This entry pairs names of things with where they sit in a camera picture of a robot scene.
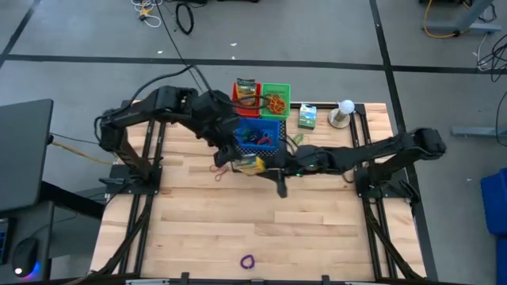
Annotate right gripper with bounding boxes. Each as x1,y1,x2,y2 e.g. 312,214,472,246
265,140,322,199

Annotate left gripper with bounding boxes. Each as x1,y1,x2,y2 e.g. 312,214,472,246
205,114,241,167

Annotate blue plastic basket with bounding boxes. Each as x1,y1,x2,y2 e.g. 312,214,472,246
235,117,281,152

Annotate red plastic basket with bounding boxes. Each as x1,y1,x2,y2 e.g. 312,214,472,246
231,82,262,119

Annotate green plastic basket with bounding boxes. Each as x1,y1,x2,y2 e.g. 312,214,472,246
260,82,292,121

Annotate purple coil wrist keychain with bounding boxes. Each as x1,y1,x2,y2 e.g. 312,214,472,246
239,253,256,271

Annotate grey desk foot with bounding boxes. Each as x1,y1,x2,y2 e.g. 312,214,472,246
451,125,507,138

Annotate grey desk leg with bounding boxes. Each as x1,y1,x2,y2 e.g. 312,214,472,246
425,0,502,35

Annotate black perforated metal shelf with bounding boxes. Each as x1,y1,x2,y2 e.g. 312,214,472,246
229,116,288,174

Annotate white bulb lamp wooden base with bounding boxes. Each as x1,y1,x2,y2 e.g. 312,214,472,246
327,99,356,130

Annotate blue storage bin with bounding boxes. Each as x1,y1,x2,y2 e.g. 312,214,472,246
480,168,507,237
495,237,507,285

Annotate black computer mouse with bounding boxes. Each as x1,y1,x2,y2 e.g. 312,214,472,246
11,237,40,279

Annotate black keyboard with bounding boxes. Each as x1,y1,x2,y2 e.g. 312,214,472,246
0,217,11,265

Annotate long black floor cable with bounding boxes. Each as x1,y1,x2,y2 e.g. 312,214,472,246
155,0,212,101

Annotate black sleeved cable bundle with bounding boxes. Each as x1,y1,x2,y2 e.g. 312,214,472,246
93,193,154,276
364,197,421,280

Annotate yellow cable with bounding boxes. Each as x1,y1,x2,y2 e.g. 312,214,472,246
422,0,460,40
50,140,116,165

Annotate black coiled floor cable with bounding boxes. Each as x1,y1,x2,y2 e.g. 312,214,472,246
175,1,195,36

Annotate white floor cable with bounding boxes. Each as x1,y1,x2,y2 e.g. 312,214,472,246
130,0,162,29

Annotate black tangled floor cables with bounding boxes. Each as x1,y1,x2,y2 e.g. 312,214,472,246
476,31,507,84

